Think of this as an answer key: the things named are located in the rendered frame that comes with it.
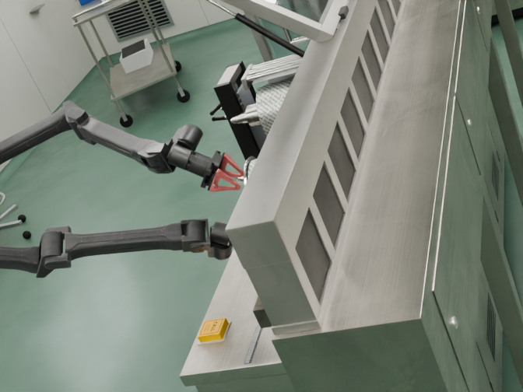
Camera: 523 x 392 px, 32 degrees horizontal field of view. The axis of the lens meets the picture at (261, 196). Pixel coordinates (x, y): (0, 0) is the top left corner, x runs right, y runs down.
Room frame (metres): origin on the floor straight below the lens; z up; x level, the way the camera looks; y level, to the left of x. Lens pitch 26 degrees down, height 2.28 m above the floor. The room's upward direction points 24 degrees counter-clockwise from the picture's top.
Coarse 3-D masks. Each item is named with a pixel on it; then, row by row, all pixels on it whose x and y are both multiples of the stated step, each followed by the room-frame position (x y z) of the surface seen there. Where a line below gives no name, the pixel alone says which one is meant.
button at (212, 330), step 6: (222, 318) 2.13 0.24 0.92; (204, 324) 2.14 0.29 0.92; (210, 324) 2.12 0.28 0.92; (216, 324) 2.11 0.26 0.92; (222, 324) 2.10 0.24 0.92; (204, 330) 2.11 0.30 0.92; (210, 330) 2.10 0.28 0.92; (216, 330) 2.09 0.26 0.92; (222, 330) 2.09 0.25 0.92; (198, 336) 2.10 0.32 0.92; (204, 336) 2.09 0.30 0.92; (210, 336) 2.08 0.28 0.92; (216, 336) 2.07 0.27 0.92; (222, 336) 2.07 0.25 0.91
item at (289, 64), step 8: (288, 56) 2.40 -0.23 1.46; (296, 56) 2.39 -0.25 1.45; (264, 64) 2.43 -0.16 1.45; (272, 64) 2.42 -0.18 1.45; (280, 64) 2.37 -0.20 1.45; (288, 64) 2.36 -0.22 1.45; (296, 64) 2.32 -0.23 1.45; (248, 72) 2.41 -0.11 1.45; (256, 72) 2.40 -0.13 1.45; (264, 72) 2.36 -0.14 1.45; (272, 72) 2.35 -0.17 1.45; (280, 72) 2.34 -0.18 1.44; (288, 72) 2.33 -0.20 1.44; (240, 80) 2.38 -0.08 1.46; (248, 80) 2.38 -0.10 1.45; (256, 80) 2.38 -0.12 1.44; (264, 80) 2.35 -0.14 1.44; (248, 88) 2.38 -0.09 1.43
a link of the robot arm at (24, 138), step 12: (60, 108) 2.67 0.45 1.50; (48, 120) 2.66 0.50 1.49; (60, 120) 2.63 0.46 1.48; (24, 132) 2.66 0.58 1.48; (36, 132) 2.64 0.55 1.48; (48, 132) 2.64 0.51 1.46; (60, 132) 2.64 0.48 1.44; (0, 144) 2.67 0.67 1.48; (12, 144) 2.64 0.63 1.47; (24, 144) 2.64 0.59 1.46; (36, 144) 2.64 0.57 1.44; (0, 156) 2.64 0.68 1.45; (12, 156) 2.64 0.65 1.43
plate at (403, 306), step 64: (448, 0) 2.33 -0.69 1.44; (448, 64) 1.93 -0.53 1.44; (384, 128) 1.75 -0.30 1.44; (448, 128) 1.68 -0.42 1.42; (384, 192) 1.50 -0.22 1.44; (448, 192) 1.50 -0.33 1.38; (384, 256) 1.29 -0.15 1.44; (448, 256) 1.35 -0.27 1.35; (384, 320) 1.13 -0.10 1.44; (448, 320) 1.22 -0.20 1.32; (320, 384) 1.18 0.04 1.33; (384, 384) 1.14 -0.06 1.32; (448, 384) 1.11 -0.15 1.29
